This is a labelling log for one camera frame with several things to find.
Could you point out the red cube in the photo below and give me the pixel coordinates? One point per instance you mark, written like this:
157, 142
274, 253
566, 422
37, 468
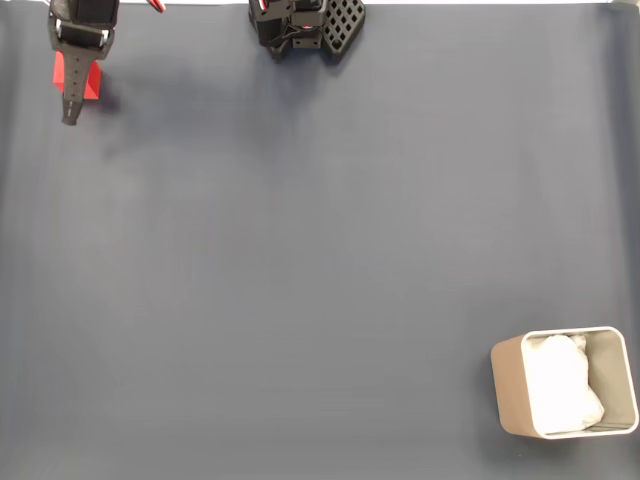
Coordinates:
95, 85

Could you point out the beige square metal box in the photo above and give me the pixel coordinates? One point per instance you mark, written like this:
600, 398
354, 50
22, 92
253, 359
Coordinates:
507, 390

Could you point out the dark blue-grey mat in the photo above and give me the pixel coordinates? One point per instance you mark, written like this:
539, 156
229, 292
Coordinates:
300, 300

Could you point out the white crumpled cloth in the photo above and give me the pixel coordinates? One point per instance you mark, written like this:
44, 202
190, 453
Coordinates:
560, 385

